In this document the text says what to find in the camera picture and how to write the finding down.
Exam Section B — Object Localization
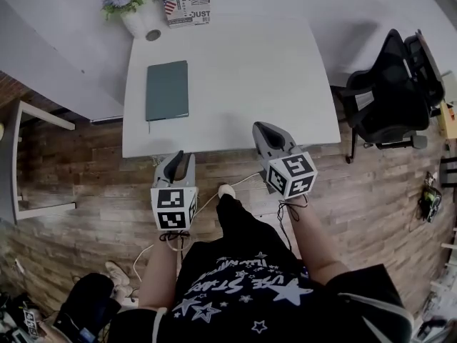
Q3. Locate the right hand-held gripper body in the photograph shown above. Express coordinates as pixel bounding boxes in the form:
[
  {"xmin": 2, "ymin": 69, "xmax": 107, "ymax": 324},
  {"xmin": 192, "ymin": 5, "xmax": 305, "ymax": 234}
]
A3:
[{"xmin": 259, "ymin": 144, "xmax": 318, "ymax": 201}]

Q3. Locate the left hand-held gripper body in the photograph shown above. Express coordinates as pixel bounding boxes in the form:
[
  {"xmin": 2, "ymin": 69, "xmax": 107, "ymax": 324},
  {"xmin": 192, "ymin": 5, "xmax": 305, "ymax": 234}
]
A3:
[{"xmin": 150, "ymin": 178, "xmax": 199, "ymax": 232}]

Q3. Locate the dark green notebook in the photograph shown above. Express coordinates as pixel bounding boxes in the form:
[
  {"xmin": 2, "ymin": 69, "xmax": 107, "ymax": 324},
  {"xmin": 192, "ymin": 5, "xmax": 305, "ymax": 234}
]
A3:
[{"xmin": 145, "ymin": 60, "xmax": 190, "ymax": 134}]

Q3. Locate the person's right forearm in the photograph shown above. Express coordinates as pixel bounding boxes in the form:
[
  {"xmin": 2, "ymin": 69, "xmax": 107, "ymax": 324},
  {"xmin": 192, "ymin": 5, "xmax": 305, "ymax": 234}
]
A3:
[{"xmin": 284, "ymin": 193, "xmax": 351, "ymax": 286}]

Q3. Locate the person's left forearm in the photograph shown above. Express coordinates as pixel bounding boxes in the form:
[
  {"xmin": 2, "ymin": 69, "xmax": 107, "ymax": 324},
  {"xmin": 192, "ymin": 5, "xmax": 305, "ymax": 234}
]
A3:
[{"xmin": 137, "ymin": 229, "xmax": 191, "ymax": 311}]

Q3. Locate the person's white shoe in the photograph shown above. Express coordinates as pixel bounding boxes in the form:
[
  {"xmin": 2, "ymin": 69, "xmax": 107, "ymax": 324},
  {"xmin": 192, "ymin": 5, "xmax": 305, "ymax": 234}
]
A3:
[{"xmin": 217, "ymin": 183, "xmax": 237, "ymax": 200}]

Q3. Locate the person's black trouser leg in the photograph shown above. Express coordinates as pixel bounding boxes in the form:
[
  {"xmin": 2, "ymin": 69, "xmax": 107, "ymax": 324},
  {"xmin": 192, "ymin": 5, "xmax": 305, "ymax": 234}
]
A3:
[{"xmin": 215, "ymin": 192, "xmax": 291, "ymax": 264}]

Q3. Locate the beige shoe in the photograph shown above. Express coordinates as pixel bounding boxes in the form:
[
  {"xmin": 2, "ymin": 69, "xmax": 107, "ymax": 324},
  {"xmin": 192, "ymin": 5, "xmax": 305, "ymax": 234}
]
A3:
[{"xmin": 104, "ymin": 260, "xmax": 131, "ymax": 286}]

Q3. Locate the black office chair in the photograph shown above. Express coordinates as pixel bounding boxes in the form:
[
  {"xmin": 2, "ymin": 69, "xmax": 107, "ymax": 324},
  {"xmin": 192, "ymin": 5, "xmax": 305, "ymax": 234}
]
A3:
[{"xmin": 335, "ymin": 28, "xmax": 446, "ymax": 165}]

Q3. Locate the person's black star-print shirt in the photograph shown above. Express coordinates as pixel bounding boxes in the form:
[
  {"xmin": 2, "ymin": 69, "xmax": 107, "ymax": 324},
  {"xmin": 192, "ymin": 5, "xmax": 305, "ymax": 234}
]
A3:
[{"xmin": 106, "ymin": 240, "xmax": 416, "ymax": 343}]

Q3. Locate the black bag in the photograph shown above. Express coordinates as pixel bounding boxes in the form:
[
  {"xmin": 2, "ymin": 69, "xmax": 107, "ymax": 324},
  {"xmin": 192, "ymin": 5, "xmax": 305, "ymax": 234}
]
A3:
[{"xmin": 52, "ymin": 272, "xmax": 123, "ymax": 343}]

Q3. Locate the green and black device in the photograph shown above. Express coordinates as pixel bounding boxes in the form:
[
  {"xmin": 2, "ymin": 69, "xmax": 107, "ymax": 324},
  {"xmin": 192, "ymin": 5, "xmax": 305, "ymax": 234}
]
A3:
[{"xmin": 416, "ymin": 171, "xmax": 444, "ymax": 225}]

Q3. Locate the white flower pot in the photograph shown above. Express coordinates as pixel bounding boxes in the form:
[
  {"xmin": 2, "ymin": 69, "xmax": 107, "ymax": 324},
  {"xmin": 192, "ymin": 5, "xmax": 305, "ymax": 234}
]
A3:
[{"xmin": 119, "ymin": 0, "xmax": 166, "ymax": 39}]

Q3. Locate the white side desk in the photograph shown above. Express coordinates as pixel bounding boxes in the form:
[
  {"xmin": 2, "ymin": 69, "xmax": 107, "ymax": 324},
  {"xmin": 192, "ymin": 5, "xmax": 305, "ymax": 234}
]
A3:
[{"xmin": 0, "ymin": 0, "xmax": 125, "ymax": 124}]

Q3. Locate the printed flag-pattern box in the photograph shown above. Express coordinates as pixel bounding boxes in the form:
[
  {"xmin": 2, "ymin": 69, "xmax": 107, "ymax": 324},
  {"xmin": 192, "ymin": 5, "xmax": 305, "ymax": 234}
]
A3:
[{"xmin": 159, "ymin": 0, "xmax": 212, "ymax": 29}]

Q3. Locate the black stand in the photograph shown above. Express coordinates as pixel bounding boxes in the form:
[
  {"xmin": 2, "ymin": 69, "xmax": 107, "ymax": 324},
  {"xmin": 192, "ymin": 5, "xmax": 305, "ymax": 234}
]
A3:
[{"xmin": 438, "ymin": 155, "xmax": 457, "ymax": 189}]

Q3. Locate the yellow box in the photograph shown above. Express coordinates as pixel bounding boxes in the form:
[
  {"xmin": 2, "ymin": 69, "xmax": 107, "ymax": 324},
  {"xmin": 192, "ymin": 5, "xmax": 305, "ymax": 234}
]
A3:
[{"xmin": 439, "ymin": 99, "xmax": 457, "ymax": 139}]

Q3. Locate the small printed tag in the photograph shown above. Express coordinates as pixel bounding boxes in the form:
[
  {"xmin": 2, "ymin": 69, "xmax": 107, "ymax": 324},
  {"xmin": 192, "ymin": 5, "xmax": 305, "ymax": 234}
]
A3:
[{"xmin": 22, "ymin": 308, "xmax": 39, "ymax": 338}]

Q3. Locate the black cord of left gripper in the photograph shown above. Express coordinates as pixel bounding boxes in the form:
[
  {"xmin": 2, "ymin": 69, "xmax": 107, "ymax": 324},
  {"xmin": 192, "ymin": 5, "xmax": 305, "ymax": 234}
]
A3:
[{"xmin": 158, "ymin": 229, "xmax": 191, "ymax": 252}]

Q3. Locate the black cord of gripper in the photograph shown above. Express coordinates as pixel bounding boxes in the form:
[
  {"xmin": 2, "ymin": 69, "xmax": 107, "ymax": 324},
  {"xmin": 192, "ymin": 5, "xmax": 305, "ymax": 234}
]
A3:
[
  {"xmin": 276, "ymin": 193, "xmax": 309, "ymax": 228},
  {"xmin": 158, "ymin": 229, "xmax": 191, "ymax": 252}
]

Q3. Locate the black cord of right gripper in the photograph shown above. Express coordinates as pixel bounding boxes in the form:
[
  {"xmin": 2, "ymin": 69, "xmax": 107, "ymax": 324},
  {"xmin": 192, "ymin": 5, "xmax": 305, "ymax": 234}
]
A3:
[{"xmin": 276, "ymin": 193, "xmax": 309, "ymax": 228}]

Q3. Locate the white cable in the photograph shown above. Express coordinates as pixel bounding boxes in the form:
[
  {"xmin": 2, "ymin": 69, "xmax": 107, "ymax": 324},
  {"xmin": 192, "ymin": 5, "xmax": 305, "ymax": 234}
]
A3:
[{"xmin": 133, "ymin": 171, "xmax": 266, "ymax": 282}]

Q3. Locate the white metal frame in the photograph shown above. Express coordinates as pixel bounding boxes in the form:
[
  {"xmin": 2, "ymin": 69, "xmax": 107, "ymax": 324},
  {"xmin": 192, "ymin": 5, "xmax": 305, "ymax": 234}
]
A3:
[{"xmin": 0, "ymin": 99, "xmax": 77, "ymax": 225}]

